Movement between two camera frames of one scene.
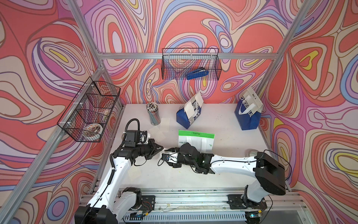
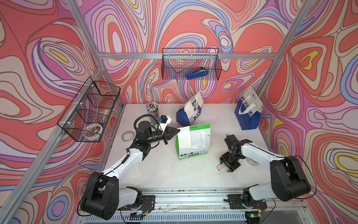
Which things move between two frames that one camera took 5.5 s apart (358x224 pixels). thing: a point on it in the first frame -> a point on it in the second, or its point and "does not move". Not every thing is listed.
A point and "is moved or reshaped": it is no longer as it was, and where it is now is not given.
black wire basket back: x=177 y=62 does not move
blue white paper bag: x=190 y=111 does not move
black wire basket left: x=86 y=116 does not move
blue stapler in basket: x=200 y=72 does not move
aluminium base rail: x=216 y=206 does not move
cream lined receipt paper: x=134 y=172 does not move
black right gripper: x=176 y=150 -> x=232 y=167
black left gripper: x=153 y=150 -> x=169 y=132
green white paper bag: x=204 y=142 is moved or reshaped
